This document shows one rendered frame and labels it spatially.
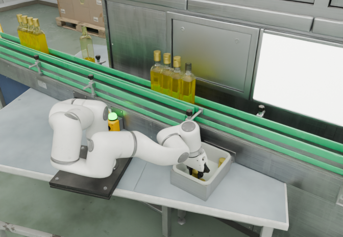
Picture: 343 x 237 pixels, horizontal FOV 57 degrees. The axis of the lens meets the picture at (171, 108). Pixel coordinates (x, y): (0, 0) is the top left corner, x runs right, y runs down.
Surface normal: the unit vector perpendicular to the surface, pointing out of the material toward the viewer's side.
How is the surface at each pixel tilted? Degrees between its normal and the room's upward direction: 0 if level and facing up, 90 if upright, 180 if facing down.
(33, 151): 0
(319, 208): 90
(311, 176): 90
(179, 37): 90
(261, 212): 0
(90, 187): 2
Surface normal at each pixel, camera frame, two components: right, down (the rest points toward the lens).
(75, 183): 0.00, -0.87
